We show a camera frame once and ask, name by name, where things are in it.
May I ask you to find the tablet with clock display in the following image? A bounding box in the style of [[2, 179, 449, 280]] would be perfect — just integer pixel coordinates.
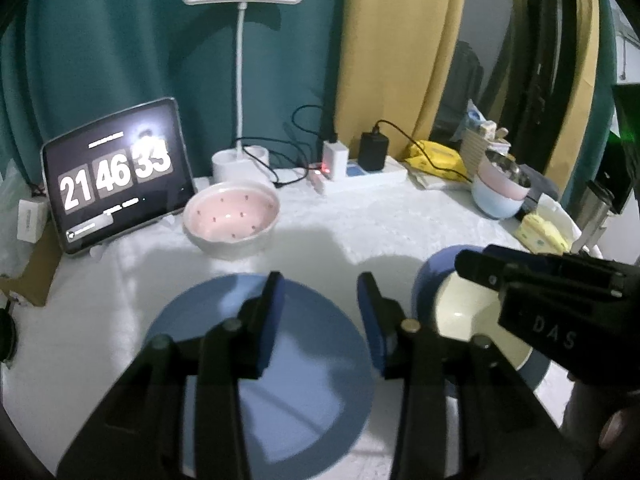
[[41, 97, 197, 256]]

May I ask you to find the white charger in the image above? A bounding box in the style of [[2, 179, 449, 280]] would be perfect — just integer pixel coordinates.
[[321, 132, 348, 180]]

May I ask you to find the metal bowl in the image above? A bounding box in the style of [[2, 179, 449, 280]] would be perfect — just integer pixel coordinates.
[[482, 152, 532, 188]]

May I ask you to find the beige ribbed cup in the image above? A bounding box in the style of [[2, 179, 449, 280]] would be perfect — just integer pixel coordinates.
[[460, 130, 488, 167]]

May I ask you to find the yellow sponge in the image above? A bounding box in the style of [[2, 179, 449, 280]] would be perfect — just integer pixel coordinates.
[[515, 212, 571, 255]]

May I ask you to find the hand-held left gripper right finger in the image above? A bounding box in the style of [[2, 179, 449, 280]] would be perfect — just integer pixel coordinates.
[[356, 272, 583, 480]]

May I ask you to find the small pink bowl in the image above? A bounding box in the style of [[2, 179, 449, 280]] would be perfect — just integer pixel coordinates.
[[477, 152, 533, 201]]

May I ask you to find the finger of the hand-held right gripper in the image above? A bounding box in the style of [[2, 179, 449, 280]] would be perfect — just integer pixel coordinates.
[[502, 262, 627, 301], [455, 244, 640, 292]]

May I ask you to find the cardboard box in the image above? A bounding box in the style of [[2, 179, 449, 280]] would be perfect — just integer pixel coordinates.
[[0, 230, 63, 307]]

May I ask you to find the black round object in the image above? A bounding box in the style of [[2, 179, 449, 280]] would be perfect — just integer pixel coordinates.
[[0, 305, 18, 366]]

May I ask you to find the small white box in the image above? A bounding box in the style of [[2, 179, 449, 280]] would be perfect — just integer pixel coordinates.
[[16, 199, 49, 243]]

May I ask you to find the yellow curtain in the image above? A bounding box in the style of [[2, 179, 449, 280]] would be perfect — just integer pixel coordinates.
[[334, 0, 471, 161]]

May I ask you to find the white tablecloth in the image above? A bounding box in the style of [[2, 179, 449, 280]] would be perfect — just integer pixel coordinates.
[[0, 175, 601, 480]]

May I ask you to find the pink speckled bowl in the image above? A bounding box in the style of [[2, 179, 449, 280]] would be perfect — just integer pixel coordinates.
[[182, 181, 281, 260]]

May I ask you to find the dark blue bowl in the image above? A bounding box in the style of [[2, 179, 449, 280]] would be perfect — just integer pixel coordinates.
[[411, 245, 551, 396]]

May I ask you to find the teal curtain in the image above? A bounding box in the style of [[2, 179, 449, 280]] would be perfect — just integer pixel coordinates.
[[0, 0, 348, 196]]

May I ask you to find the black cable of white charger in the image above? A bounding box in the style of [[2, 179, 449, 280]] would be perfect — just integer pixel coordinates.
[[291, 104, 337, 143]]

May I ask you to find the white basin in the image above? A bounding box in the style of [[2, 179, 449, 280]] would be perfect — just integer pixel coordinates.
[[522, 194, 603, 261]]

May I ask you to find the black lamp cable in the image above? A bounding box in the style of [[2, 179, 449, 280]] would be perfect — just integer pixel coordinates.
[[235, 137, 308, 188]]

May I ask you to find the light blue bowl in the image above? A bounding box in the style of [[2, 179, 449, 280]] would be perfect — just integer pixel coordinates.
[[471, 175, 531, 220]]

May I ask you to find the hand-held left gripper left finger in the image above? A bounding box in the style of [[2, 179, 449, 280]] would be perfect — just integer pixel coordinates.
[[57, 271, 287, 480]]

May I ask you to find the white power strip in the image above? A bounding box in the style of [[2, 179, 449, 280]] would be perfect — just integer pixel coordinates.
[[307, 156, 408, 196]]

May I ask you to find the blue plate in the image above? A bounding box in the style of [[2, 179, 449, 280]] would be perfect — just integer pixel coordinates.
[[142, 272, 376, 480]]

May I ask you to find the person's right hand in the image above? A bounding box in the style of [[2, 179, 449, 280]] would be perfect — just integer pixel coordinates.
[[560, 375, 640, 480]]

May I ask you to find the cream bowl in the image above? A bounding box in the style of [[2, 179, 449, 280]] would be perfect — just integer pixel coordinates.
[[432, 270, 533, 368]]

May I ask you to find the blue white packet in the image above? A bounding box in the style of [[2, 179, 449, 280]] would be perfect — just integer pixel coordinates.
[[465, 101, 496, 133]]

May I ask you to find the yellow packet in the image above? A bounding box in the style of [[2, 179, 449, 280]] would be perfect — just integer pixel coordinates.
[[404, 140, 466, 181]]

